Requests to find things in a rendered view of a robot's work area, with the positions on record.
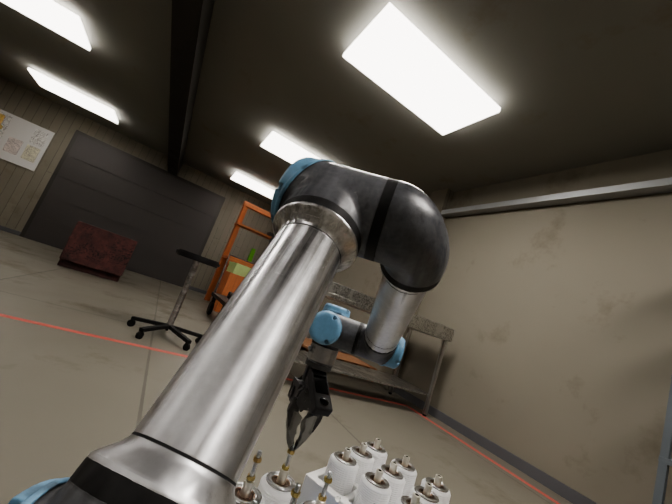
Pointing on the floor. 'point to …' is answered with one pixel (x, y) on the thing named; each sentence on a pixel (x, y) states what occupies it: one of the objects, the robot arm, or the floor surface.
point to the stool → (176, 304)
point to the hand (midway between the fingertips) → (294, 444)
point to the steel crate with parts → (97, 251)
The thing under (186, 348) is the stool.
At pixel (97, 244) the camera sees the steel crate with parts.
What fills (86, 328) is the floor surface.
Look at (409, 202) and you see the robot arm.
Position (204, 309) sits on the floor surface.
